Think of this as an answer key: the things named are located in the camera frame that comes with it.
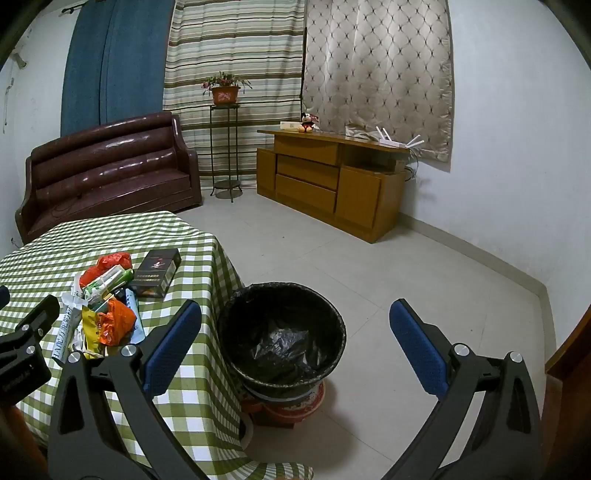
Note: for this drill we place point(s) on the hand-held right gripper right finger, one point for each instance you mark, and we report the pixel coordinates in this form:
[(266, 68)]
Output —
[(418, 350)]

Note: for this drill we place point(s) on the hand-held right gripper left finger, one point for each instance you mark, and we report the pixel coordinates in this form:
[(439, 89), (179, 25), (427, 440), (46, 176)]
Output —
[(171, 350)]

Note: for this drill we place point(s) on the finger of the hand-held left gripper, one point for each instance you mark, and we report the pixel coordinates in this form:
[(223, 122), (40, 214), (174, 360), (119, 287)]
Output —
[(34, 321), (3, 296)]

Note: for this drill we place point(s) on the white printed packet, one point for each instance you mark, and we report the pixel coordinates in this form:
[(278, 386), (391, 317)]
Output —
[(62, 339)]

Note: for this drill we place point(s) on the yellow wrapper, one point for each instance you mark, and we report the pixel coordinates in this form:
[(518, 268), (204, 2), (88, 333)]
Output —
[(90, 330)]

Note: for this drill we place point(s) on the orange wrapper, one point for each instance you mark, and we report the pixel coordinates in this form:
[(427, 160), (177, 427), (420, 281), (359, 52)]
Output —
[(115, 323)]

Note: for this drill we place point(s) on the light blue sachet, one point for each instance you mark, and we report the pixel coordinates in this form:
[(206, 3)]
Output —
[(130, 300)]

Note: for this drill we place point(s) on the green white packet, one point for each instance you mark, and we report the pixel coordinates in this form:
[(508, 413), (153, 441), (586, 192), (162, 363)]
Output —
[(108, 281)]

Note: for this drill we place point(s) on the black bin with bag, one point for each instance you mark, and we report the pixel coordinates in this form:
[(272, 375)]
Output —
[(281, 341)]

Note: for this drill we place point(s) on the person's left forearm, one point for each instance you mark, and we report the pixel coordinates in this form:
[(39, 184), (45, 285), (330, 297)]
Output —
[(14, 438)]

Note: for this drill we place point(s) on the black cigarette box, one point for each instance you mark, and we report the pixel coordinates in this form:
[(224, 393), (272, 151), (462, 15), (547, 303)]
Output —
[(154, 272)]

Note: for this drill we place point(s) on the red plastic bag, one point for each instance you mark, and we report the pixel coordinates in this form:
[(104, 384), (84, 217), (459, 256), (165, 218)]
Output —
[(108, 263)]

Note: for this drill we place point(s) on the green checkered tablecloth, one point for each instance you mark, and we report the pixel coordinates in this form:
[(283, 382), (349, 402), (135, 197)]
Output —
[(161, 230)]

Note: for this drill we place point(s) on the wooden door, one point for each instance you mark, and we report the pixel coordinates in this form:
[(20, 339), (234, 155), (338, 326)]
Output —
[(572, 378)]

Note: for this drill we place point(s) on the brown leather sofa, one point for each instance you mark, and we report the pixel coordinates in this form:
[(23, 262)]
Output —
[(115, 175)]

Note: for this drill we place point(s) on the black metal plant stand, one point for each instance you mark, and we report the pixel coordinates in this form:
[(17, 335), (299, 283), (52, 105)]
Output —
[(226, 186)]

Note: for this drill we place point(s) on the wooden cabinet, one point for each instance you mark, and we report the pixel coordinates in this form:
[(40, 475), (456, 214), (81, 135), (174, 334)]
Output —
[(304, 184)]

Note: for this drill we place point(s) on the white router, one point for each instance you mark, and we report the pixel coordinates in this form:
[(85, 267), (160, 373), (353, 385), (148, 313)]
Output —
[(392, 143)]

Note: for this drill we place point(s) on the mouse plush toy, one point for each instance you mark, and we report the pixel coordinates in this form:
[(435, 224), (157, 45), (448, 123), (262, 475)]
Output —
[(307, 122)]

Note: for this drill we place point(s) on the white tissue box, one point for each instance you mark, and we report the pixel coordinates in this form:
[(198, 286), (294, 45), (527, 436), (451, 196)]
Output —
[(290, 126)]

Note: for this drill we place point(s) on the blue curtain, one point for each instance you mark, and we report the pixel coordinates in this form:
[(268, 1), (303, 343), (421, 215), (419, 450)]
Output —
[(115, 60)]

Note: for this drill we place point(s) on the potted plant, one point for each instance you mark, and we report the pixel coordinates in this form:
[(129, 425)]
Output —
[(225, 94)]

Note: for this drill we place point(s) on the beige diamond-pattern curtain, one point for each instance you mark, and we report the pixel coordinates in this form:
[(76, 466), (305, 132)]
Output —
[(378, 69)]

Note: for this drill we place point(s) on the striped curtain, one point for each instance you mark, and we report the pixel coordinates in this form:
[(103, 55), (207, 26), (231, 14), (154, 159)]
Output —
[(240, 46)]

